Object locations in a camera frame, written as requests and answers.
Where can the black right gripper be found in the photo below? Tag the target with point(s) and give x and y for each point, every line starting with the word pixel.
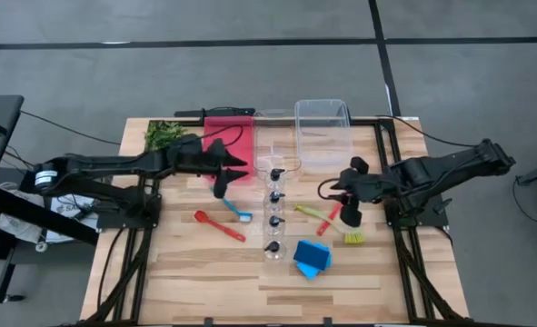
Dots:
pixel 363 186

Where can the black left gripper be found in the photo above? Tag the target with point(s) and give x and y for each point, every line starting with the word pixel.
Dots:
pixel 186 154

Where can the blue dish brush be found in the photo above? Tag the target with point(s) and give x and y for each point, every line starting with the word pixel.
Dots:
pixel 234 210

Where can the red dish brush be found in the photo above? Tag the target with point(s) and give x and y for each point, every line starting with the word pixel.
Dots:
pixel 325 225

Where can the clear pump bottle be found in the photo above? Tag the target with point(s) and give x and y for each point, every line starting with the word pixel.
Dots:
pixel 272 247
pixel 274 221
pixel 275 197
pixel 275 175

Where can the green dish brush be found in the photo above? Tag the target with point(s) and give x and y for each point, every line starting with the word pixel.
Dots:
pixel 309 211

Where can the red spoon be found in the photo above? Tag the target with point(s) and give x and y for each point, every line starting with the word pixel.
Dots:
pixel 201 216

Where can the blue sponge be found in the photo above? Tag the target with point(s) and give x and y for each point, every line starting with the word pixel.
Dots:
pixel 308 272
pixel 311 254

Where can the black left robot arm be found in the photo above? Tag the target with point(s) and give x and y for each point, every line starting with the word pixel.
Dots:
pixel 104 163

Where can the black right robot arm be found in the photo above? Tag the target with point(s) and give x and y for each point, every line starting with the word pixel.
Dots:
pixel 431 172

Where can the red plastic tray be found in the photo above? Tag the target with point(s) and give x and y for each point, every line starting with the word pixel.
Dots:
pixel 211 125

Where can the black power strip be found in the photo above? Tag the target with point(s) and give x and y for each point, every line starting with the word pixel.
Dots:
pixel 222 111

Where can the small clear plastic bin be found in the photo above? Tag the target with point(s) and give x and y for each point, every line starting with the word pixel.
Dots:
pixel 277 141

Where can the large clear plastic bin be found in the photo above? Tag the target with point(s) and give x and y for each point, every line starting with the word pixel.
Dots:
pixel 325 136

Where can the green plant in white pot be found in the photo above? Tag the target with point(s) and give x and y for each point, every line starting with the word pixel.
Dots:
pixel 163 134

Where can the black table clamp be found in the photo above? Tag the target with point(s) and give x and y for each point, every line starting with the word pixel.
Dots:
pixel 327 322
pixel 208 322

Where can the white printed bag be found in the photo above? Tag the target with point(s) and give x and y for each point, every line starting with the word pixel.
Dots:
pixel 66 210

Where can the white tape roll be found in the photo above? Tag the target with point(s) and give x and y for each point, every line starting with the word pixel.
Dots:
pixel 41 246

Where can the black desk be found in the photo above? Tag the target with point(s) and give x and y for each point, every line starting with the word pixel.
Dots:
pixel 0 109

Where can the black aluminium table frame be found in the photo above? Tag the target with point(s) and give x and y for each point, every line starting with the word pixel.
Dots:
pixel 368 122

